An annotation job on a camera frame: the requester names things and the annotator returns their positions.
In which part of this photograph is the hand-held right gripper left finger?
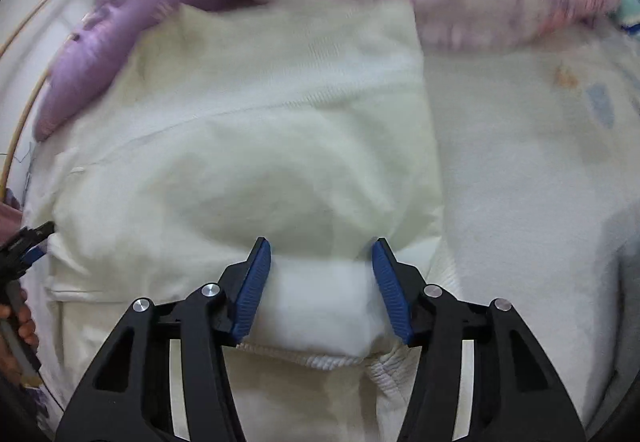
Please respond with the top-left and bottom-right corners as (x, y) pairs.
(55, 236), (272, 442)

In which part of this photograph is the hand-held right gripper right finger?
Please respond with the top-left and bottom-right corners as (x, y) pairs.
(371, 237), (587, 442)

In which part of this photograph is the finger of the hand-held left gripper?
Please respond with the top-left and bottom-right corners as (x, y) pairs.
(0, 220), (56, 257)
(0, 246), (50, 282)

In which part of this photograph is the cream knit sweater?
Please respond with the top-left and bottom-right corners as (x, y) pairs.
(25, 1), (463, 442)

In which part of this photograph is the person's left hand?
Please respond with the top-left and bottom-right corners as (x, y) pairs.
(0, 289), (40, 390)

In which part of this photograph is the beige curved rod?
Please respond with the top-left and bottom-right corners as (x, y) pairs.
(0, 0), (97, 60)
(0, 68), (53, 203)

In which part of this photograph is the white printed bed sheet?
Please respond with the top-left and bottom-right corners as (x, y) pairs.
(414, 14), (640, 439)

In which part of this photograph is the purple cloth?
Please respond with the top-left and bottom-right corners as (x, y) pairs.
(32, 0), (263, 143)

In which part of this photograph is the teal patterned cloth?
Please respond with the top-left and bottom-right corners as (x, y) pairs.
(607, 0), (640, 40)

